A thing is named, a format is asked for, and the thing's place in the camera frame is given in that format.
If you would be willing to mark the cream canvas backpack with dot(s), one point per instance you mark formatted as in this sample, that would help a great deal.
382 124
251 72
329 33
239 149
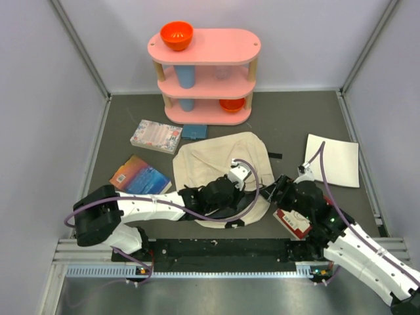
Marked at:
199 163

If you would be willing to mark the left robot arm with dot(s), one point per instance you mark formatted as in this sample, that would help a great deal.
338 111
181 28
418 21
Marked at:
104 215

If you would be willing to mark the orange bowl on shelf top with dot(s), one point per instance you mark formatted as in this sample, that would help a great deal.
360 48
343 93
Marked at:
177 35

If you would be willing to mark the orange bowl bottom shelf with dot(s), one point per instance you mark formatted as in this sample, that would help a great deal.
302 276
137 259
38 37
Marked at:
232 105

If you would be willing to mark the clear glass cup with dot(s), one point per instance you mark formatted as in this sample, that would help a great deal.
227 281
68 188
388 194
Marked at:
222 72

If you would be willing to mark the floral cover book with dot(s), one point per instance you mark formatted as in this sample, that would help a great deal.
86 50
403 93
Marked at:
156 136

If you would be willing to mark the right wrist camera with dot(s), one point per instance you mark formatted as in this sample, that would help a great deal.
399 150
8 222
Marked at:
304 173

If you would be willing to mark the blue cup bottom shelf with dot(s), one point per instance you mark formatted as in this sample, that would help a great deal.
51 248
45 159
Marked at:
186 104

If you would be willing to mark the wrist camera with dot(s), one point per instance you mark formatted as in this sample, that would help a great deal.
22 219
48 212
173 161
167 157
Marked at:
304 173
238 173

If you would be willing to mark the grey cable duct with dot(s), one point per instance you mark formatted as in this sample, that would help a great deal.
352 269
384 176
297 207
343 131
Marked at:
132 271

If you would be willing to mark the white square board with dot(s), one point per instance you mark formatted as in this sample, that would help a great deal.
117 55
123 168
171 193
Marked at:
341 163

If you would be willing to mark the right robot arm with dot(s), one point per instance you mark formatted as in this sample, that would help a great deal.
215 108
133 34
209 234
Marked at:
335 236

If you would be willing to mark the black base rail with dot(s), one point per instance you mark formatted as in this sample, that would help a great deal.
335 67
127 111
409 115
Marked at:
165 250

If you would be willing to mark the blue cup shelf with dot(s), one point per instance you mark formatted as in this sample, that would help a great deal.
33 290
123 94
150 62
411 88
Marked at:
185 75
186 104

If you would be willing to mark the blue cup middle shelf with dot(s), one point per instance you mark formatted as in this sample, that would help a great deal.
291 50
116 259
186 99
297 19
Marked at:
185 75

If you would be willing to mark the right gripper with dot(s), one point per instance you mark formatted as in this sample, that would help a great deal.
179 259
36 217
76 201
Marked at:
283 184

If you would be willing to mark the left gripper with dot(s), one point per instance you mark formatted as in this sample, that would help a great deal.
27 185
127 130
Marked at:
238 193

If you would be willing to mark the blue paperback book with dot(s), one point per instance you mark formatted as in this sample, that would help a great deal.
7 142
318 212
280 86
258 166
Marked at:
136 176

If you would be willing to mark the small teal notebook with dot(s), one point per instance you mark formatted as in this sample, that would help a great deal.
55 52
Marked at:
194 132

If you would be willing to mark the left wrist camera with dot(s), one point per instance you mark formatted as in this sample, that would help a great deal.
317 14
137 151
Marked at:
238 173

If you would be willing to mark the pink three-tier shelf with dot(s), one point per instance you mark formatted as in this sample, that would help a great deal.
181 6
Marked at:
210 47

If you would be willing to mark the red and white book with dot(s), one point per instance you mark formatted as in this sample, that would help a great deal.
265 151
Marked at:
299 225

